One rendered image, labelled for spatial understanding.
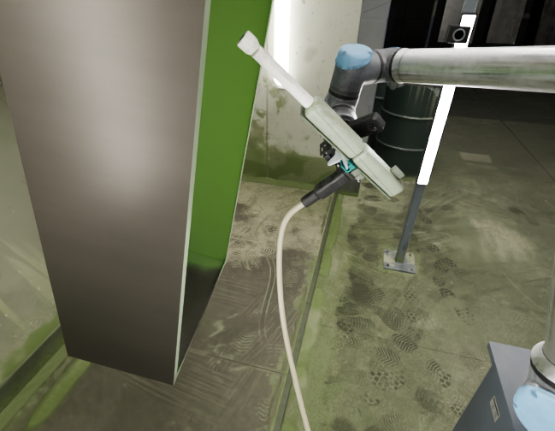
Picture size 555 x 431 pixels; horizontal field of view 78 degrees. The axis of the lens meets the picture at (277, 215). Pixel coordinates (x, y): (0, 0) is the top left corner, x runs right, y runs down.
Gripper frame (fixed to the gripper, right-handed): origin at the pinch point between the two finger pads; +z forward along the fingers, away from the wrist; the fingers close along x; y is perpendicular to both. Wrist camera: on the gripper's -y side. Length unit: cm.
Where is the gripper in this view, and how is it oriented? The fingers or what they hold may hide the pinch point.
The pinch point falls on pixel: (355, 168)
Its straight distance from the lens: 80.9
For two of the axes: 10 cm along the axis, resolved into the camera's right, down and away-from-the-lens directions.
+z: -0.7, 6.9, -7.2
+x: -7.0, -5.5, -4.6
